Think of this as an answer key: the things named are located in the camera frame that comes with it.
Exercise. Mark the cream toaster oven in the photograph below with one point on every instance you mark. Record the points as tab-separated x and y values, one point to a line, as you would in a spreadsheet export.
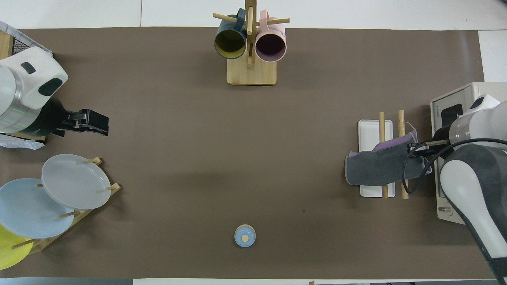
443	103

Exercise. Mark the pink mug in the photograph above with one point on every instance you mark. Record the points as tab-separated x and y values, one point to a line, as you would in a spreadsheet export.
271	47

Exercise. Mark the purple and grey towel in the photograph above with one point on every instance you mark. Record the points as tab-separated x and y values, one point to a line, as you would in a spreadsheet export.
380	168

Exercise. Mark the wooden plate rack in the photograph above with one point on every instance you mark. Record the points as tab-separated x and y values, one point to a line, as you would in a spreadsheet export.
83	215

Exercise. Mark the small blue call bell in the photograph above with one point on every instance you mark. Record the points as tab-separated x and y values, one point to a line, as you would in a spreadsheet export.
244	236

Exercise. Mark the wooden mug tree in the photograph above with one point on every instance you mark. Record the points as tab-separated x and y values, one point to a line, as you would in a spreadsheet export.
251	75

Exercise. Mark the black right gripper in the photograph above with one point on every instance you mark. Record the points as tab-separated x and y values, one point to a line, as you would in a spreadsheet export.
441	138

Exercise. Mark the grey plate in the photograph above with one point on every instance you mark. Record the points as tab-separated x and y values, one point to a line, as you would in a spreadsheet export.
75	182

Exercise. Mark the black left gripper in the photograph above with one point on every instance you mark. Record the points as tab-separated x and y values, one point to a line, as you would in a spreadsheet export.
93	122

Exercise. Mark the white wooden-bar towel rack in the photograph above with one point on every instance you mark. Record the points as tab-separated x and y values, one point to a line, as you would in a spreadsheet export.
368	134

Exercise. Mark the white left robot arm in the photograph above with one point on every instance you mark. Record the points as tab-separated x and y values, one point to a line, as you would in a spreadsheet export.
23	87

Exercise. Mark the light blue plate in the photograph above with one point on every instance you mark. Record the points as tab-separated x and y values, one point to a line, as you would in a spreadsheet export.
27	209

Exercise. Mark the yellow plate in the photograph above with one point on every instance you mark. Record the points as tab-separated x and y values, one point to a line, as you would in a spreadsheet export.
10	251

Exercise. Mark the white patterned cloth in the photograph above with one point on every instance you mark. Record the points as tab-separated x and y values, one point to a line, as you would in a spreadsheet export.
20	143

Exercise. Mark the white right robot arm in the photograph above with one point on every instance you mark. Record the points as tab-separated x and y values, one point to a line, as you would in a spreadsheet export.
479	186

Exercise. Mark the brown table mat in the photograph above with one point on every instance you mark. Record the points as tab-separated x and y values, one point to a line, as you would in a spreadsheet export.
253	158

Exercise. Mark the dark teal mug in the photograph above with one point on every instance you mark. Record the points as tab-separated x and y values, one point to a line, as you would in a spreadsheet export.
229	43

